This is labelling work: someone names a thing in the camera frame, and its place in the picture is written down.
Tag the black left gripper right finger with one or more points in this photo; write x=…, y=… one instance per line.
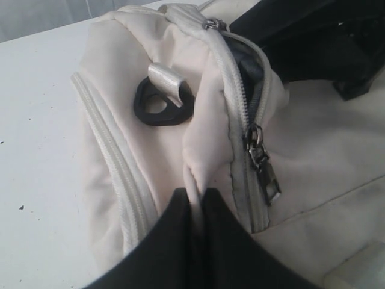
x=234, y=259

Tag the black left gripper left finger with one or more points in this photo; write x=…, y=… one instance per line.
x=165, y=258

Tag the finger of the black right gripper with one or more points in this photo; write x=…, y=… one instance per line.
x=337, y=41

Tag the cream duffel bag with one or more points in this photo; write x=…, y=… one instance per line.
x=166, y=105

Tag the metal zipper pull with ring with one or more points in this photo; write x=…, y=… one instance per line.
x=215, y=24

